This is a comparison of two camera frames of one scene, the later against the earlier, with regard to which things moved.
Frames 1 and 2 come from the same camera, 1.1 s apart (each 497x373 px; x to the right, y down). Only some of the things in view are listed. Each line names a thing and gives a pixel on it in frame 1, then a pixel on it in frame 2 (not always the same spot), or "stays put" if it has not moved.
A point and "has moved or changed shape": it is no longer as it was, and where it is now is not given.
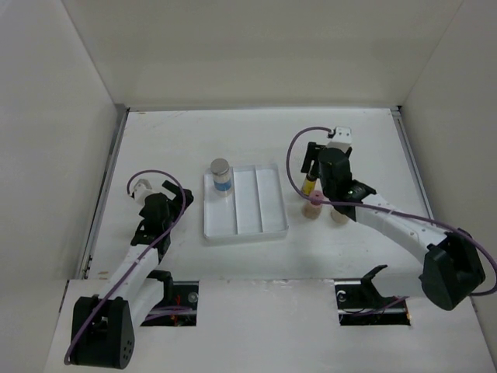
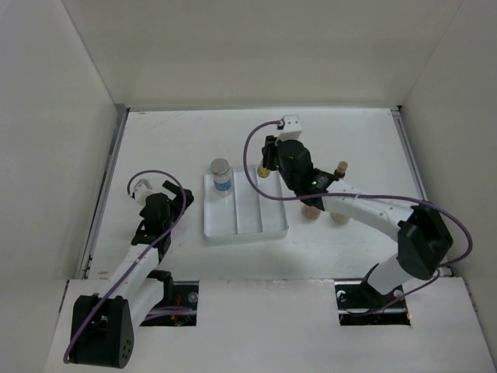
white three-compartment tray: (255, 210) stays put
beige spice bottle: (339, 217) stays put
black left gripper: (176, 210) stays put
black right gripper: (311, 155) -> (269, 151)
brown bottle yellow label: (308, 185) has moved or changed shape
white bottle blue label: (222, 176) stays put
